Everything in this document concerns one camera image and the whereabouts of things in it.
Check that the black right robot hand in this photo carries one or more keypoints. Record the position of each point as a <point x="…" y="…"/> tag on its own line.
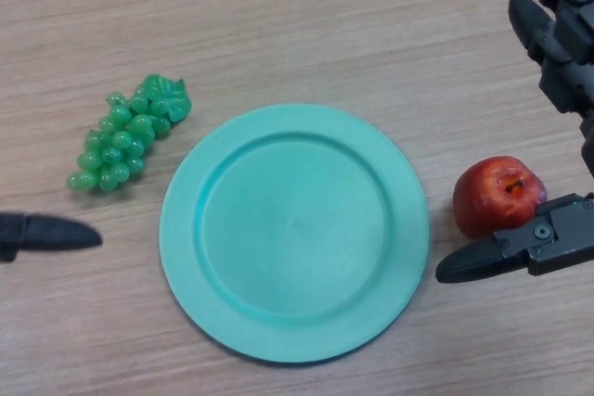
<point x="564" y="238"/>

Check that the green grapes bunch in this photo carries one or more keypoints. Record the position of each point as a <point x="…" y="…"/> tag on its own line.
<point x="123" y="141"/>

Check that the red apple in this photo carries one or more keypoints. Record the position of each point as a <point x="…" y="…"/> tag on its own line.
<point x="487" y="196"/>

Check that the green round plate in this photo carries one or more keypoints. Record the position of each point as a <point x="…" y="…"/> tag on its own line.
<point x="294" y="236"/>

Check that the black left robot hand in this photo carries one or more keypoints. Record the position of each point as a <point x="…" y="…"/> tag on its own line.
<point x="51" y="233"/>

